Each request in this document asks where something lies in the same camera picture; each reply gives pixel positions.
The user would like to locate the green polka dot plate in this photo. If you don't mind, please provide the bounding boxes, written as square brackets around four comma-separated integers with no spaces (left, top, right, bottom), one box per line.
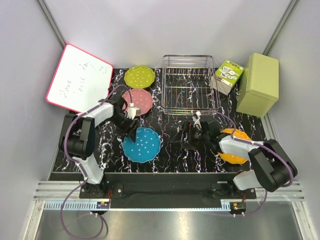
[124,65,156,89]

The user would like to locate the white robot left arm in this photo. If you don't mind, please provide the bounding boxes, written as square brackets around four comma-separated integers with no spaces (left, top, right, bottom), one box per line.
[58,97,141,198]

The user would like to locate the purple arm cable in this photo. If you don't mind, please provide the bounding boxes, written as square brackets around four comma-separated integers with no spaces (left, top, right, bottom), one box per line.
[199,111,295,217]
[59,84,135,240]

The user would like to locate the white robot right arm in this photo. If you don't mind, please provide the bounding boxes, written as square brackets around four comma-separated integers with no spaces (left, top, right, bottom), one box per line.
[171,120,298,199]

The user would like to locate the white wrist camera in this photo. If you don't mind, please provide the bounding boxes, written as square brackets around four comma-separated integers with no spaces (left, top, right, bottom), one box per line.
[126,102,141,120]
[192,111,202,130]

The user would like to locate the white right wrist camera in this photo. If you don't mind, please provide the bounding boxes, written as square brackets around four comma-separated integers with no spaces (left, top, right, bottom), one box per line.
[192,111,202,130]

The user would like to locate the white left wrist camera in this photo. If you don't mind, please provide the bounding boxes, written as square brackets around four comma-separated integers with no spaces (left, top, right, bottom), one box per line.
[126,102,141,120]

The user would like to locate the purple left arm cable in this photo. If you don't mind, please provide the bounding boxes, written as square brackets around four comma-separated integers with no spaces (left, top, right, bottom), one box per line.
[59,84,135,240]

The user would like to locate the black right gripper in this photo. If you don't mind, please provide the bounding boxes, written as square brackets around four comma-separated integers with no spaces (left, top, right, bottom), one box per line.
[170,121,210,151]

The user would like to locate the orange polka dot plate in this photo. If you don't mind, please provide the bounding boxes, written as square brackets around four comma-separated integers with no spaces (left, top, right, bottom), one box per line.
[217,128,250,164]

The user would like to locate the pale green bin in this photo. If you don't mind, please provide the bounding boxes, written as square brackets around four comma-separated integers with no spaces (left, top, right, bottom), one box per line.
[236,53,280,118]

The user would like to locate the green printed cardboard box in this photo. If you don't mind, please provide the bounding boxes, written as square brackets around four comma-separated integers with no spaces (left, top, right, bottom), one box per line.
[209,59,245,95]

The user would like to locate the pink framed whiteboard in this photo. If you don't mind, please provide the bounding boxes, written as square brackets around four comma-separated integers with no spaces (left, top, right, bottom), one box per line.
[45,44,113,113]

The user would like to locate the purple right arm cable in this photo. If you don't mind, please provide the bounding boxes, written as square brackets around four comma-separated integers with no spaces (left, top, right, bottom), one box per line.
[199,111,295,217]

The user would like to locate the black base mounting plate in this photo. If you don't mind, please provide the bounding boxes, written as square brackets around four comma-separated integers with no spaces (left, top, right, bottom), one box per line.
[79,173,257,211]

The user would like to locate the pink polka dot plate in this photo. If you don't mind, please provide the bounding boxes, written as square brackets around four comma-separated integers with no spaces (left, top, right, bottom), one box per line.
[130,88,154,117]

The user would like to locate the metal wire dish rack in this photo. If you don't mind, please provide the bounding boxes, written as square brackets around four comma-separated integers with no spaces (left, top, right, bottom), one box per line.
[161,54,221,116]

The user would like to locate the blue polka dot plate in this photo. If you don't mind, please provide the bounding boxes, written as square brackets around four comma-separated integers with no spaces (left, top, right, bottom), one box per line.
[122,127,162,164]

